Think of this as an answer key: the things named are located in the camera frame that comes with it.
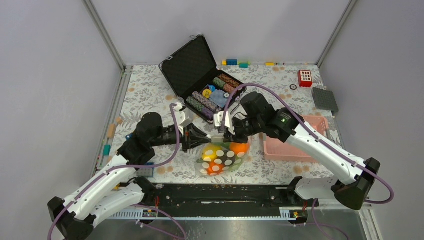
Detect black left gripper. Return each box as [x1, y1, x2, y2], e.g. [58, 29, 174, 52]
[150, 123, 212, 153]

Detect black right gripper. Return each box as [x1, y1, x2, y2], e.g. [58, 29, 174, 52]
[223, 116, 264, 144]

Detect orange toy tangerine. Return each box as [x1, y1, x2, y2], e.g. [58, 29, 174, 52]
[229, 142, 250, 158]

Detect clear zip top bag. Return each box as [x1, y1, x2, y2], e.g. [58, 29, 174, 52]
[195, 135, 251, 177]

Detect pink plastic basket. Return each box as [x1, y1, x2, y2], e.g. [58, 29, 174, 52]
[262, 115, 329, 163]

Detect orange toy pumpkin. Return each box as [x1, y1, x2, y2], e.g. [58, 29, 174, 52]
[201, 161, 229, 176]

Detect dark purple toy plum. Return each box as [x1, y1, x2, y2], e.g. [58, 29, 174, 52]
[219, 151, 237, 167]

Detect yellow toy mango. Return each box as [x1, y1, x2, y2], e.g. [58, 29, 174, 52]
[201, 143, 222, 162]

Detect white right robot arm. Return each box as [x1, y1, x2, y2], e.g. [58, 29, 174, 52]
[214, 92, 381, 211]

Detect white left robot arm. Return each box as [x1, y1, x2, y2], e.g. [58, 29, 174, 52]
[47, 111, 211, 240]

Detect green purple poker chip row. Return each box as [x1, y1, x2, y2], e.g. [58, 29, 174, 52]
[186, 96, 214, 121]

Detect yellow big blind button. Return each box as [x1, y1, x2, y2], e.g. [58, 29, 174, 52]
[202, 89, 213, 99]

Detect blue playing card deck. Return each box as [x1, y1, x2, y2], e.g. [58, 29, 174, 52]
[209, 89, 230, 109]

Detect green brown poker chip row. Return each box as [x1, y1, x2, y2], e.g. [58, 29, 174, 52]
[212, 73, 243, 94]

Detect blue grey toy block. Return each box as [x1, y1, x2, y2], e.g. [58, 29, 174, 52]
[136, 162, 154, 178]

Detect blue yellow block row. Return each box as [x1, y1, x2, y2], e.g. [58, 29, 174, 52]
[221, 59, 250, 69]

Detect black poker chip case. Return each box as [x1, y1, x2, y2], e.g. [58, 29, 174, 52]
[159, 34, 243, 104]

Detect red toy block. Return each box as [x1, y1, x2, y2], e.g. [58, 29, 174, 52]
[297, 69, 313, 88]

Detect grey building baseplate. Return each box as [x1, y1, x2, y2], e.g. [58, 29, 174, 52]
[312, 87, 339, 113]

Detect wooden toy block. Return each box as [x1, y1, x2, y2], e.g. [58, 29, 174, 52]
[106, 123, 117, 139]

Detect teal toy block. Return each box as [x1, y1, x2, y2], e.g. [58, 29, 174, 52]
[102, 144, 112, 156]

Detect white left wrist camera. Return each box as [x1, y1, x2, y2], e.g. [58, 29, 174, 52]
[173, 102, 194, 129]

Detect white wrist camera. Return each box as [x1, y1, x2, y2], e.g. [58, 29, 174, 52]
[213, 111, 235, 135]
[173, 102, 194, 129]

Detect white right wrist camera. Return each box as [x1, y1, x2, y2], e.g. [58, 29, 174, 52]
[213, 111, 235, 135]

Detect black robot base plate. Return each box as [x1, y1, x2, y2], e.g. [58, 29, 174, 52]
[141, 184, 313, 217]

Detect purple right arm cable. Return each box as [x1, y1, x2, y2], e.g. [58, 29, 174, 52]
[221, 83, 395, 205]

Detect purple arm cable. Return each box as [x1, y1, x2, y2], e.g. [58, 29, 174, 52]
[47, 103, 181, 240]
[221, 83, 395, 205]

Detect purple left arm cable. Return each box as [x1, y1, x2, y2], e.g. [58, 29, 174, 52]
[47, 103, 181, 240]

